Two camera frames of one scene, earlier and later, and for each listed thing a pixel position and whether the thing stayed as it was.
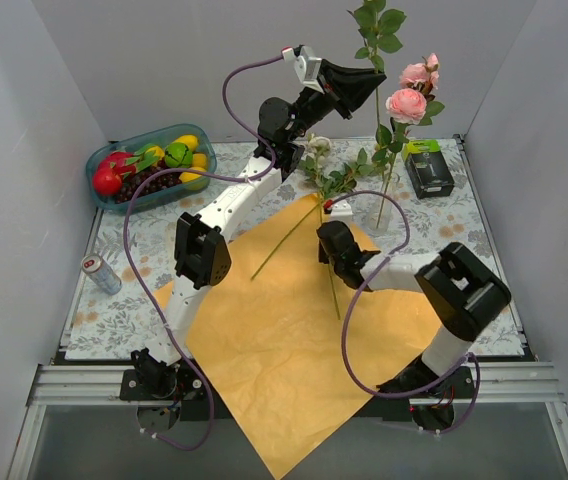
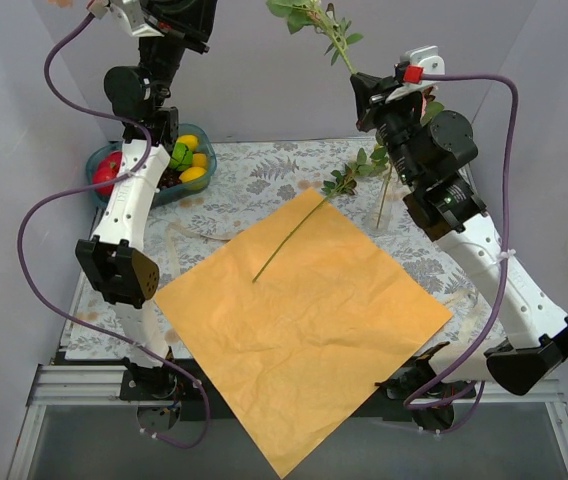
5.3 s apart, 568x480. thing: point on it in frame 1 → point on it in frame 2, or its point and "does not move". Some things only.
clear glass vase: x=379 y=206 does not move
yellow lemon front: x=188 y=176 does not move
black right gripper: x=332 y=245 → x=377 y=100
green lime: x=178 y=155 does not move
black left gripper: x=340 y=93 → x=184 y=36
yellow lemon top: x=189 y=141 does not move
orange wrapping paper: x=287 y=348 does not move
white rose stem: x=319 y=145 → x=323 y=20
